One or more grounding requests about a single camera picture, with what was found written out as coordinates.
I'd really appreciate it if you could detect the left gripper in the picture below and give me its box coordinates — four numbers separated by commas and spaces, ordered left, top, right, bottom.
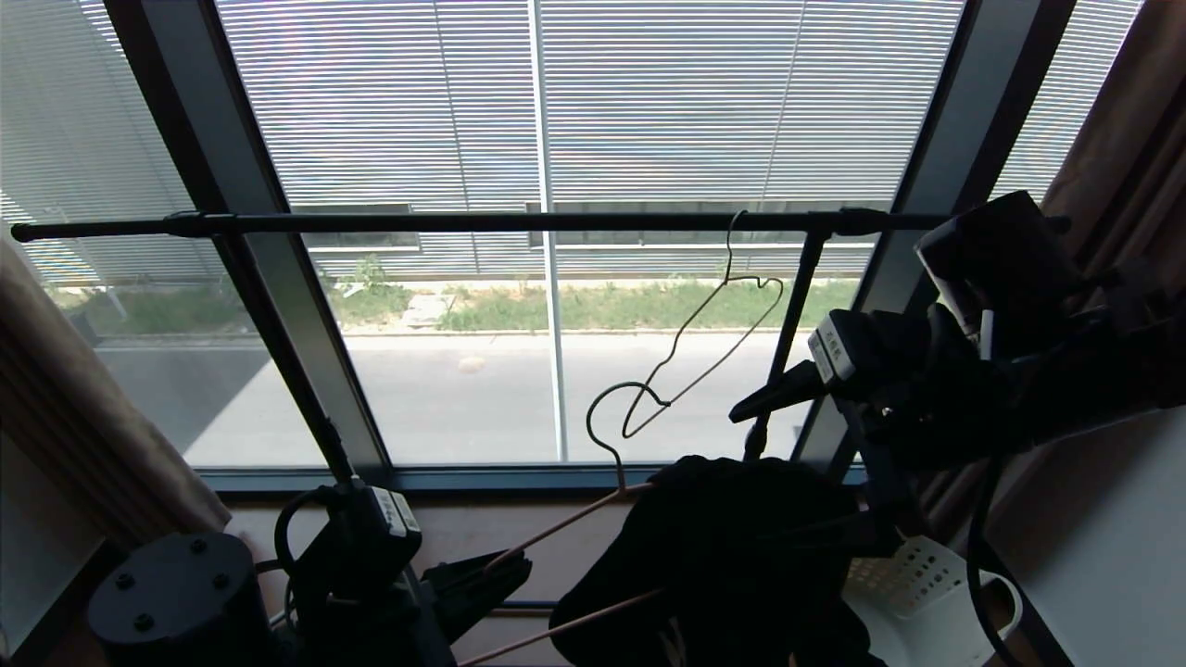
296, 567, 455, 667

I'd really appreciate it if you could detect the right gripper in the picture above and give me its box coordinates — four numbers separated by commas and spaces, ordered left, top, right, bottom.
729, 359, 927, 557

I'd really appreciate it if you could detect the black garment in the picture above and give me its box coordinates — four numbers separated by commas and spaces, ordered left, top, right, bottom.
549, 454, 890, 667

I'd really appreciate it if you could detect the pink clothes hanger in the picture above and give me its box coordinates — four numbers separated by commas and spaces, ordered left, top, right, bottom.
459, 382, 670, 667
621, 211, 785, 439

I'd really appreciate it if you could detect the white laundry basket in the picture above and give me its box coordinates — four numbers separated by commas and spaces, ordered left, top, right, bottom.
839, 535, 1025, 667

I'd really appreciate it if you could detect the black clothes rack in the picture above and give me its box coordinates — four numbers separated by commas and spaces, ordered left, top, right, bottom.
9, 208, 1074, 614

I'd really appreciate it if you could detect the window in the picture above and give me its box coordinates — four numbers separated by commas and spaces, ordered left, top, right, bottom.
0, 0, 1146, 494

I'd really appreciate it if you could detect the brown curtain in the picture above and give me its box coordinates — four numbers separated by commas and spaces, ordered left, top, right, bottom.
0, 239, 232, 559
917, 0, 1186, 547

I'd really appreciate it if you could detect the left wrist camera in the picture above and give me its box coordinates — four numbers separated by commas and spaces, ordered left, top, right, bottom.
295, 482, 424, 603

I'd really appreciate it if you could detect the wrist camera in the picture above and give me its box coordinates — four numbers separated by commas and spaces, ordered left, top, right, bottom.
808, 308, 932, 390
295, 482, 424, 603

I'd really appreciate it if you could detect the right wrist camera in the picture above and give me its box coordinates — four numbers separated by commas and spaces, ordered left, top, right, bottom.
808, 308, 932, 390

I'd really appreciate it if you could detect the black cable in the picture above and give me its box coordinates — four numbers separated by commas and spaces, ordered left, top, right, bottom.
965, 454, 1022, 667
274, 486, 339, 577

